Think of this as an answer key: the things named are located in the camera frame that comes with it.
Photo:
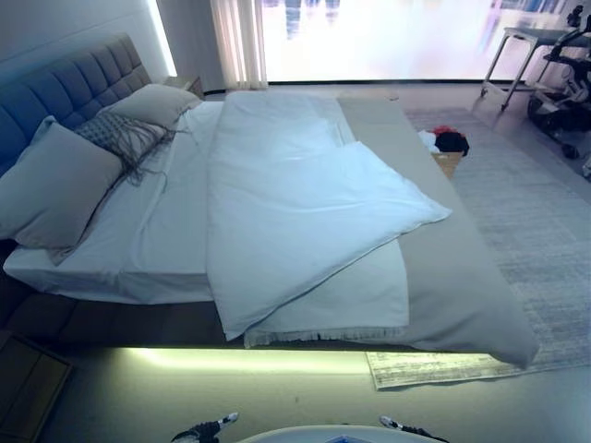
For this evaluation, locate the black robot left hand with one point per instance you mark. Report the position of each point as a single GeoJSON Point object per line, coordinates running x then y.
{"type": "Point", "coordinates": [208, 427]}

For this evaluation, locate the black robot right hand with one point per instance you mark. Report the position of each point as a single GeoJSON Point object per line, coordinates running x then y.
{"type": "Point", "coordinates": [406, 429]}

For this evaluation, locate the white duvet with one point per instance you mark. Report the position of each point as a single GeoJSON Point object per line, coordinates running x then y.
{"type": "Point", "coordinates": [286, 207]}

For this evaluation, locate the beige grey bed runner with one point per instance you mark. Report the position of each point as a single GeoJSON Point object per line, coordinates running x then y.
{"type": "Point", "coordinates": [443, 295]}

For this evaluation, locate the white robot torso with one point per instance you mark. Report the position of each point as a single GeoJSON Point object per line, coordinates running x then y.
{"type": "Point", "coordinates": [323, 437]}

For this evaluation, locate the pale fringed throw blanket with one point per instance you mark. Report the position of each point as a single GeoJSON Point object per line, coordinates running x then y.
{"type": "Point", "coordinates": [323, 337]}

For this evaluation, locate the wooden nightstand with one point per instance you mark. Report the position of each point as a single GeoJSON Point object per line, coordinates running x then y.
{"type": "Point", "coordinates": [27, 383]}
{"type": "Point", "coordinates": [184, 83]}

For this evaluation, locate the white fitted sheet mattress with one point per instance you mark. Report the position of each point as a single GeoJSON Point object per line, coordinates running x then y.
{"type": "Point", "coordinates": [161, 221]}

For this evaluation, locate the pale grey area rug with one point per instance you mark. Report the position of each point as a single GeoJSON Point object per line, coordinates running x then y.
{"type": "Point", "coordinates": [531, 231]}

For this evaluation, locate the wooden laundry basket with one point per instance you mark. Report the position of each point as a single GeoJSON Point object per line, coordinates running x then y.
{"type": "Point", "coordinates": [445, 162]}

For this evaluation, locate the large grey pillow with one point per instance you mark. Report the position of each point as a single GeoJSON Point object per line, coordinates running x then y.
{"type": "Point", "coordinates": [51, 194]}

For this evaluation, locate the white garment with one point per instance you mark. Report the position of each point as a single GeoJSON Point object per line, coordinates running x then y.
{"type": "Point", "coordinates": [427, 140]}

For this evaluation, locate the black garment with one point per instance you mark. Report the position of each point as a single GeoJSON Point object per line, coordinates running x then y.
{"type": "Point", "coordinates": [454, 143]}

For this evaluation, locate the red garment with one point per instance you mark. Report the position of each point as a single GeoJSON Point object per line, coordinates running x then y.
{"type": "Point", "coordinates": [443, 129]}

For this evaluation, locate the grey fringed decorative cushion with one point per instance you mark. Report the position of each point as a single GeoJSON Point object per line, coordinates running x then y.
{"type": "Point", "coordinates": [115, 131]}

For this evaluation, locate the black white wheeled machine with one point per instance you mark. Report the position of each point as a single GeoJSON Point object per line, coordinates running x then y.
{"type": "Point", "coordinates": [554, 101]}

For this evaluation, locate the blue grey tufted headboard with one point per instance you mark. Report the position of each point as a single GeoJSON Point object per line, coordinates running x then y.
{"type": "Point", "coordinates": [55, 78]}

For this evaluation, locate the sheer white curtain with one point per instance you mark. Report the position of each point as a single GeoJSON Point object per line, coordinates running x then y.
{"type": "Point", "coordinates": [240, 41]}

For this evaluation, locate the grey metal frame table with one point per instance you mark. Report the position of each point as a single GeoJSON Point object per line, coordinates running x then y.
{"type": "Point", "coordinates": [522, 34]}

